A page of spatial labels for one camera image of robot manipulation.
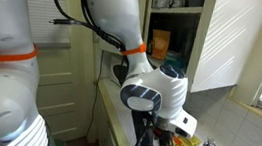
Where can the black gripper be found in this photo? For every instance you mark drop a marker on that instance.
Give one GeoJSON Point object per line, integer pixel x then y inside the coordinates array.
{"type": "Point", "coordinates": [163, 135]}

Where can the grey window blind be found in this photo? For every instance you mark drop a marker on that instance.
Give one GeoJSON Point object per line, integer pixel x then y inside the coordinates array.
{"type": "Point", "coordinates": [55, 6]}

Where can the cream cabinet door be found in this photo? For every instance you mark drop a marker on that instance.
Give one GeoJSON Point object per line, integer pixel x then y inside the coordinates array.
{"type": "Point", "coordinates": [229, 38]}

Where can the cream wall cabinet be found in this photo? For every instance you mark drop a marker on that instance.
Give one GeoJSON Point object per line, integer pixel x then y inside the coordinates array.
{"type": "Point", "coordinates": [193, 40]}

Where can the cream base cabinet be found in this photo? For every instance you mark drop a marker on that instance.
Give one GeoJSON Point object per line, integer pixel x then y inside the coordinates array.
{"type": "Point", "coordinates": [106, 137]}

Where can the cream panelled door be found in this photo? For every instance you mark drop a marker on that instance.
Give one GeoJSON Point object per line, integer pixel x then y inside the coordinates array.
{"type": "Point", "coordinates": [62, 84]}

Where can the teal bowl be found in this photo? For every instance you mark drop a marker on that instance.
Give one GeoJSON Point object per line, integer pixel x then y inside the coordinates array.
{"type": "Point", "coordinates": [177, 59]}

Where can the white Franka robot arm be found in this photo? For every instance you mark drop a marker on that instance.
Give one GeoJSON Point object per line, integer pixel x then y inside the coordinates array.
{"type": "Point", "coordinates": [159, 86]}

